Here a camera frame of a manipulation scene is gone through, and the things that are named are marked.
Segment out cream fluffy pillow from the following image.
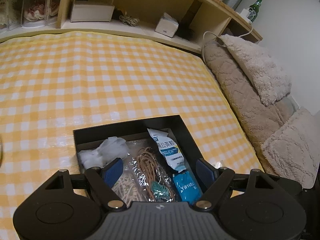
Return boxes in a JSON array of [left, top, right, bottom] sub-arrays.
[[220, 34, 292, 107], [262, 107, 320, 188]]

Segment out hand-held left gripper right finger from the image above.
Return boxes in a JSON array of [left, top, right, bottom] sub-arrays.
[[192, 158, 278, 209]]

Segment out white and blue packet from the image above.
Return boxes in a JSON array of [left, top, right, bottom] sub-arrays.
[[147, 128, 187, 173]]

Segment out white charger cable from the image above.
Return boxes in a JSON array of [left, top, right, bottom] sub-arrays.
[[202, 21, 254, 63]]

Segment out beige quilted blanket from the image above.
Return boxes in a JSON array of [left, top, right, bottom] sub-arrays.
[[204, 41, 298, 177]]

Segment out clear doll display case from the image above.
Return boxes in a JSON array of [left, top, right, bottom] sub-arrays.
[[20, 0, 63, 28], [0, 0, 25, 34]]

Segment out bagged beige cord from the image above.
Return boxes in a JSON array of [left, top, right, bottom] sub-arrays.
[[110, 162, 143, 208]]

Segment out red dress doll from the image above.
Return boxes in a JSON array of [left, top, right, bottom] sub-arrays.
[[24, 0, 48, 22]]

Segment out plain white box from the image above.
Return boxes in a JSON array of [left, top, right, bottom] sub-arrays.
[[70, 1, 115, 23]]

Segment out white plastic item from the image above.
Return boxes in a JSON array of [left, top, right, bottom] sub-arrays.
[[78, 137, 130, 169]]

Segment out cream dress doll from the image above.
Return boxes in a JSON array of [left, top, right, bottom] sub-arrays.
[[0, 0, 18, 28]]

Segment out white charger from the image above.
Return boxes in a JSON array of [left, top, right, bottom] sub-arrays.
[[240, 9, 253, 23]]

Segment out white tissue box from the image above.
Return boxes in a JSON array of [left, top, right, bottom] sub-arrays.
[[154, 12, 179, 38]]

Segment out coiled rope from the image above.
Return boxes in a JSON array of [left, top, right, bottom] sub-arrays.
[[119, 14, 139, 27]]

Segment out black cardboard box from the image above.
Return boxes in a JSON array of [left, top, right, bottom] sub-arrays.
[[73, 114, 208, 203]]

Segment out blue plastic packet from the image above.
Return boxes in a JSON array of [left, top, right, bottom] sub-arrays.
[[172, 170, 203, 205]]

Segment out yellow checked blanket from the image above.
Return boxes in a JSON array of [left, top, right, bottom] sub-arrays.
[[0, 30, 265, 240]]

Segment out bagged cord with leaf pendant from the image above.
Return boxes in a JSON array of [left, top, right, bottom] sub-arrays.
[[126, 141, 175, 203]]

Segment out black fluffy item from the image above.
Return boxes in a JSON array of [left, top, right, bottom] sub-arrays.
[[176, 21, 198, 42]]

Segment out green glass bottle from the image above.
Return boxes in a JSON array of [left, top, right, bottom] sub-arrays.
[[247, 0, 263, 23]]

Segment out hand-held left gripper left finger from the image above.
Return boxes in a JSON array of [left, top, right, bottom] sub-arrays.
[[44, 158, 127, 210]]

